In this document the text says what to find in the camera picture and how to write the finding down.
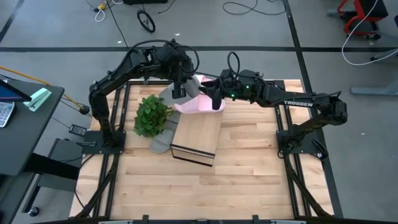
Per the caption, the wooden box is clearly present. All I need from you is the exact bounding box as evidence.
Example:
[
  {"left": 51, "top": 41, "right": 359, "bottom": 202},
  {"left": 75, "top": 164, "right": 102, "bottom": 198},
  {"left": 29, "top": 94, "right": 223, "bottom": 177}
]
[{"left": 169, "top": 72, "right": 231, "bottom": 167}]

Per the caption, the mint green stapler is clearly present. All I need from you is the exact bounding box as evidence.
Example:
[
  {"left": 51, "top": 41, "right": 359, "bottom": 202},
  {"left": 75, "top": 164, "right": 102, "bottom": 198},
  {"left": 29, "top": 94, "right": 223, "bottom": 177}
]
[{"left": 23, "top": 87, "right": 53, "bottom": 112}]

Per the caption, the grey table leg base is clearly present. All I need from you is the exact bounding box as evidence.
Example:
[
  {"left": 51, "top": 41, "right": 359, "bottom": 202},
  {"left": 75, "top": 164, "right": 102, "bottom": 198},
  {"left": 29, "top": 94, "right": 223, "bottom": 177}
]
[{"left": 350, "top": 48, "right": 398, "bottom": 96}]

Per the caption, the black power adapter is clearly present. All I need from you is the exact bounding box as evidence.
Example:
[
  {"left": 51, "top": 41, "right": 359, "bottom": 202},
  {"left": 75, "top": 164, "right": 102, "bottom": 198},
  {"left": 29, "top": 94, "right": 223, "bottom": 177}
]
[{"left": 68, "top": 124, "right": 88, "bottom": 137}]

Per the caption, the grey calculator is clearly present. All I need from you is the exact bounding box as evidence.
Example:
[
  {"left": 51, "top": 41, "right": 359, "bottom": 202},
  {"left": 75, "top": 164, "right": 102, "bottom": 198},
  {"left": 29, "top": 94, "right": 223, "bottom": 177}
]
[{"left": 0, "top": 101, "right": 16, "bottom": 128}]

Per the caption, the black aluminium table frame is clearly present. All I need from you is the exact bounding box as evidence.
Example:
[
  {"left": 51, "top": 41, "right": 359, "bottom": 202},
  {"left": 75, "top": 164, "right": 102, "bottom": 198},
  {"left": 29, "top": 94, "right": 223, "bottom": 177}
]
[{"left": 70, "top": 79, "right": 345, "bottom": 224}]

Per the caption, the grey slide sandal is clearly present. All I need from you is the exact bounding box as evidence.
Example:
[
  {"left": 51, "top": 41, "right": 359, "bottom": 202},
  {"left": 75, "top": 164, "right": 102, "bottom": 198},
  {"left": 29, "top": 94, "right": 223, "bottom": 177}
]
[
  {"left": 158, "top": 76, "right": 201, "bottom": 105},
  {"left": 149, "top": 110, "right": 182, "bottom": 154}
]

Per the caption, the black desk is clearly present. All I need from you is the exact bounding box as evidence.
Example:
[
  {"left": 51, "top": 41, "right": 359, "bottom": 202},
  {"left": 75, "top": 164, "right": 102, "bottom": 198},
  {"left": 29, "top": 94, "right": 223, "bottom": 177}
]
[{"left": 0, "top": 79, "right": 83, "bottom": 224}]

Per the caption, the black floor cable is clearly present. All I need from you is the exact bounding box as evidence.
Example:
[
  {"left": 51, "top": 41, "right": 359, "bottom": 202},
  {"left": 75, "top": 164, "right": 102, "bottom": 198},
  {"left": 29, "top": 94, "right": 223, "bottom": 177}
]
[{"left": 222, "top": 0, "right": 287, "bottom": 16}]

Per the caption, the yellow floor cable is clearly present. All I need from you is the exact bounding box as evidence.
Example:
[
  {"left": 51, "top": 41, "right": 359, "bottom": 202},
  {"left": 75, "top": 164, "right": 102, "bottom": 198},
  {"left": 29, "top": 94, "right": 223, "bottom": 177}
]
[{"left": 0, "top": 65, "right": 85, "bottom": 110}]

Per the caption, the white cable yellow plug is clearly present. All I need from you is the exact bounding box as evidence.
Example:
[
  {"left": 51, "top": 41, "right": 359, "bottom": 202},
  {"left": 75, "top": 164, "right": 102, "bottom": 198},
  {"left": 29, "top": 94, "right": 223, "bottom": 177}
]
[{"left": 95, "top": 2, "right": 107, "bottom": 23}]

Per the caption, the white floor cable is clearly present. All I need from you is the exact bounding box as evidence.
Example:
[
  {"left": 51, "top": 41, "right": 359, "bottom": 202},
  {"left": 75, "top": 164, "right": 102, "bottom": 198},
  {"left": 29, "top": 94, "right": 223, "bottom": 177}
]
[{"left": 341, "top": 0, "right": 398, "bottom": 67}]

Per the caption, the long black cable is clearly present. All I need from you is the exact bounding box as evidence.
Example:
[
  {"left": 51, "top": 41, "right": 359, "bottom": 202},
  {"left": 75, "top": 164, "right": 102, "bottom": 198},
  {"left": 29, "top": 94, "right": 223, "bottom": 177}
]
[{"left": 105, "top": 0, "right": 130, "bottom": 49}]

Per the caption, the red and black cart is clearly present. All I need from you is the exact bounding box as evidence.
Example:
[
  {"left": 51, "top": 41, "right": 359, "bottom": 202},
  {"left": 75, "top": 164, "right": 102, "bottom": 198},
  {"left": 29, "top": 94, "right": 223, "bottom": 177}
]
[{"left": 326, "top": 0, "right": 389, "bottom": 40}]

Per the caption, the pink slide sandal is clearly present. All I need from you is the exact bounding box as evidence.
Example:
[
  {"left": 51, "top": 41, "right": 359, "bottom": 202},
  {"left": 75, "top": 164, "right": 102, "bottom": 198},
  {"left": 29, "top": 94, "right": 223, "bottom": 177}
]
[
  {"left": 194, "top": 74, "right": 218, "bottom": 88},
  {"left": 173, "top": 91, "right": 226, "bottom": 114}
]

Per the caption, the black monitor blue screen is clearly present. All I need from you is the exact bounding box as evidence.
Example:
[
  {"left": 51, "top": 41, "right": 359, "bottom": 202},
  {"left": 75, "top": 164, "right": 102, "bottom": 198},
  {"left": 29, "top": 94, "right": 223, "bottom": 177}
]
[{"left": 0, "top": 79, "right": 33, "bottom": 103}]

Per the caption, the black coiled cable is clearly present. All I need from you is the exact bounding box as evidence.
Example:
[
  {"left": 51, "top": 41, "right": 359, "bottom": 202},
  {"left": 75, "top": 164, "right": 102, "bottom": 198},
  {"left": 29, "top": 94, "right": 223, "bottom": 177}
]
[{"left": 136, "top": 9, "right": 156, "bottom": 34}]

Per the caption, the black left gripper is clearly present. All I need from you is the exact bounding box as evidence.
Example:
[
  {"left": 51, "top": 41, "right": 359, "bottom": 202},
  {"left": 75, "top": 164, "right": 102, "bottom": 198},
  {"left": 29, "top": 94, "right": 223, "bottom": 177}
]
[{"left": 155, "top": 42, "right": 195, "bottom": 82}]

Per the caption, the green leafy plant black pot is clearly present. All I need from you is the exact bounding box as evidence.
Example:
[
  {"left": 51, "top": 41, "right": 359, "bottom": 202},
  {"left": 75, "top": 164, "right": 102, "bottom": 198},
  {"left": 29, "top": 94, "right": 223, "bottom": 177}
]
[{"left": 133, "top": 95, "right": 175, "bottom": 139}]

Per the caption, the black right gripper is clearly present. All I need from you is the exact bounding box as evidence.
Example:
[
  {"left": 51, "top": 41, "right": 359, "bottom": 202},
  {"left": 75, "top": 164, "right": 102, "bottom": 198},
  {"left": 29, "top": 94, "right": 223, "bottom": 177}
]
[{"left": 198, "top": 68, "right": 267, "bottom": 102}]

